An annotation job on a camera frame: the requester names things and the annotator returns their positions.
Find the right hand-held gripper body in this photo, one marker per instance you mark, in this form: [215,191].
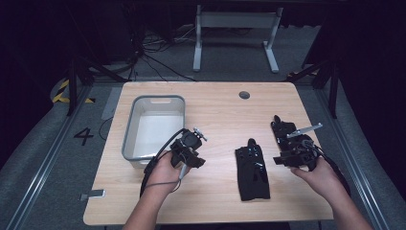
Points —
[301,155]

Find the yellow and black floor tape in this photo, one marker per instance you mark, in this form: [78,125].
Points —
[60,92]

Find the aluminium floor rail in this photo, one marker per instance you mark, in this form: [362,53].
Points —
[354,159]
[48,163]

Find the white metal desk frame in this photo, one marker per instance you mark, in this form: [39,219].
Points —
[236,19]

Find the person's right hand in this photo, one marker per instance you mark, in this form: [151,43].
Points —
[322,180]

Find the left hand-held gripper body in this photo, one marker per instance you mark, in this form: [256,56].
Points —
[186,147]

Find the black glove with white print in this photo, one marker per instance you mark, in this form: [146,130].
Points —
[252,179]

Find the grey floor tape strip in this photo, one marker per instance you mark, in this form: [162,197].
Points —
[111,103]

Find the black metal stand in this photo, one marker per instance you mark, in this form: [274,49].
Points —
[72,86]
[333,92]

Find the white bin with grey rim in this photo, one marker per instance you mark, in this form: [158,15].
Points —
[158,134]

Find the person's left hand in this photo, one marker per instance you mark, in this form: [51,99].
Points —
[162,175]

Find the small metal bracket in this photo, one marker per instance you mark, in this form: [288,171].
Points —
[94,194]

